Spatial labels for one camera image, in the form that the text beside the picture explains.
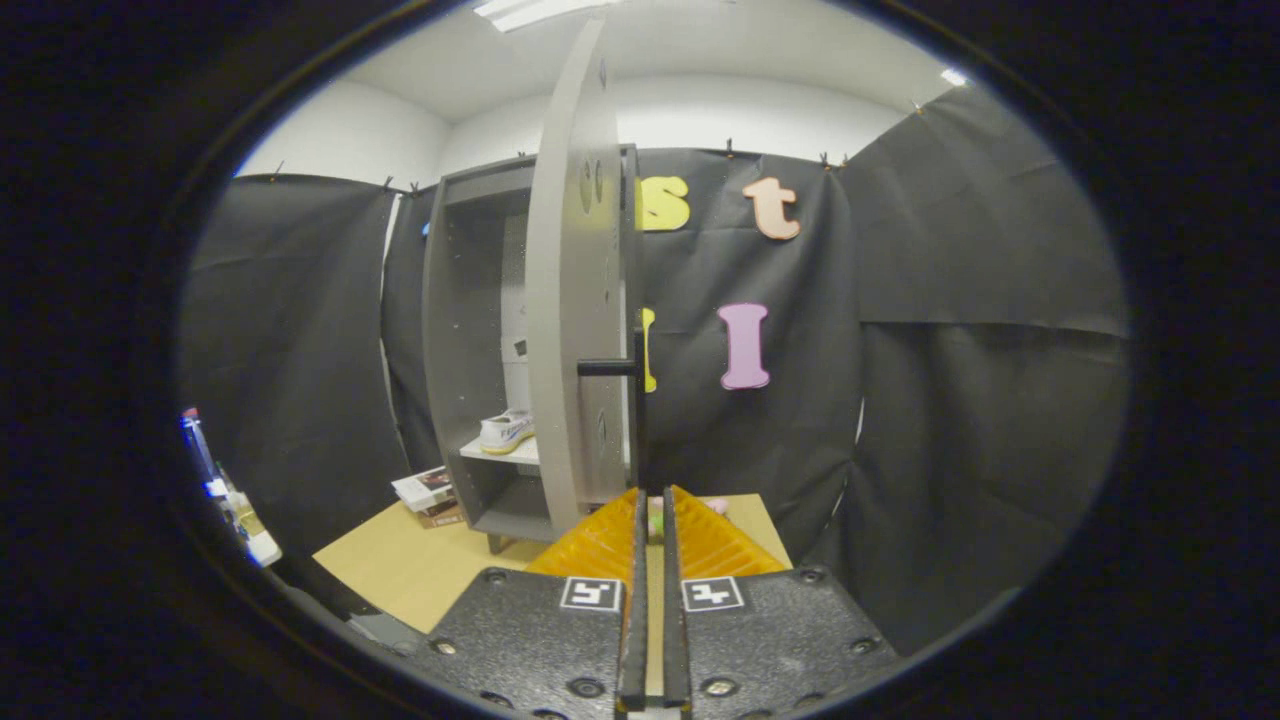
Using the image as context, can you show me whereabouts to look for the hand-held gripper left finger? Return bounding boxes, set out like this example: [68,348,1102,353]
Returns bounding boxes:
[415,487,649,719]

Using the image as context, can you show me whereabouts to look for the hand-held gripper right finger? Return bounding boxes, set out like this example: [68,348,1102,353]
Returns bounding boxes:
[662,485,901,719]

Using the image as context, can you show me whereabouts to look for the white shoe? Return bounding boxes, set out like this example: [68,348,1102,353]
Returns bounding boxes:
[478,408,536,456]

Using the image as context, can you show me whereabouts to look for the grey shoe cabinet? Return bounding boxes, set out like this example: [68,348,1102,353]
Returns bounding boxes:
[422,145,641,554]

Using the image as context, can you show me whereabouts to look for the grey shoe cabinet door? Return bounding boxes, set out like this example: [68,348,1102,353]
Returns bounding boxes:
[525,15,649,536]

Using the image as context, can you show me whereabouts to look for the pink and green plush toy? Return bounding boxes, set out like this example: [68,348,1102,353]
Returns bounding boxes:
[648,496,731,543]

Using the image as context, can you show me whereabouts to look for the black backdrop cloth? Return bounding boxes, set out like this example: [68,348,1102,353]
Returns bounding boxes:
[180,85,1131,656]

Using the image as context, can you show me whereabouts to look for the blue and white clutter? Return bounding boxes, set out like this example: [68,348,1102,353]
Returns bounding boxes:
[180,405,284,568]

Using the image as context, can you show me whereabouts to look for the long ceiling light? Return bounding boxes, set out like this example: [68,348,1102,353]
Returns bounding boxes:
[473,0,626,33]

